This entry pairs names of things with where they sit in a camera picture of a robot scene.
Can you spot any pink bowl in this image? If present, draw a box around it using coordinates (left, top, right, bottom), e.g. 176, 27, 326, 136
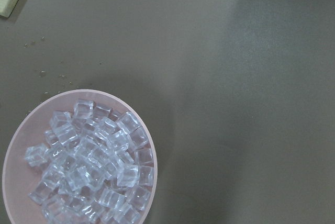
3, 89, 158, 223

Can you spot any clear ice cubes pile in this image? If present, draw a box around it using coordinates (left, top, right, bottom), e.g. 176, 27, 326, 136
24, 99, 154, 223

